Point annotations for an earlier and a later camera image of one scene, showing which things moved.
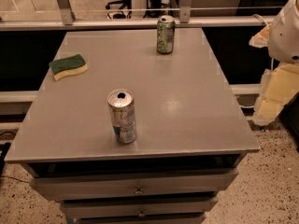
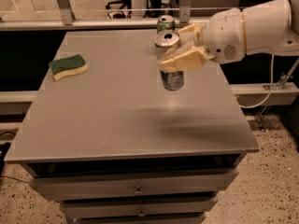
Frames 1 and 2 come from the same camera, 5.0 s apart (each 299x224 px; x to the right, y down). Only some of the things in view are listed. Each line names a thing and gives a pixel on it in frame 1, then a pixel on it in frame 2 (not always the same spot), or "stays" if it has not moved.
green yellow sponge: [70, 65] stays
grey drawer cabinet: [192, 134] stays
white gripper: [286, 36] -> [222, 36]
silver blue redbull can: [122, 110] -> [164, 42]
